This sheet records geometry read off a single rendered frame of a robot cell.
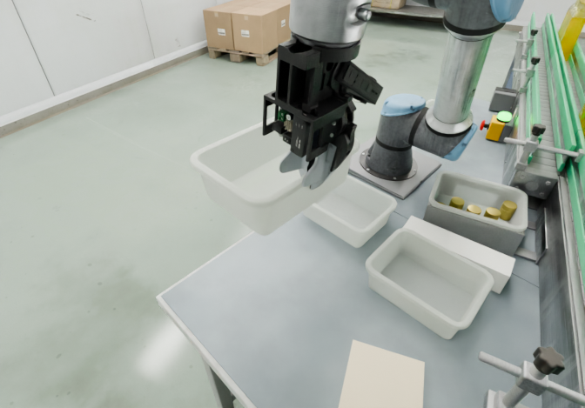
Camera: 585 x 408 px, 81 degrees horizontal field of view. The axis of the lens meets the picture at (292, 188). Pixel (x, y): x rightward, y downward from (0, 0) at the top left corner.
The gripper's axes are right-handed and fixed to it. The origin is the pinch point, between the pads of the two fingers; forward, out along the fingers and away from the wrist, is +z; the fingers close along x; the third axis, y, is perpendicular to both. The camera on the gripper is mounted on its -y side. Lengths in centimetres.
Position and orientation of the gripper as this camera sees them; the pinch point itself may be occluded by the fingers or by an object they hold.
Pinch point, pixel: (313, 177)
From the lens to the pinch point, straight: 49.3
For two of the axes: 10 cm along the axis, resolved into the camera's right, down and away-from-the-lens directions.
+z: -0.9, 7.4, 6.7
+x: 7.4, 4.9, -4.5
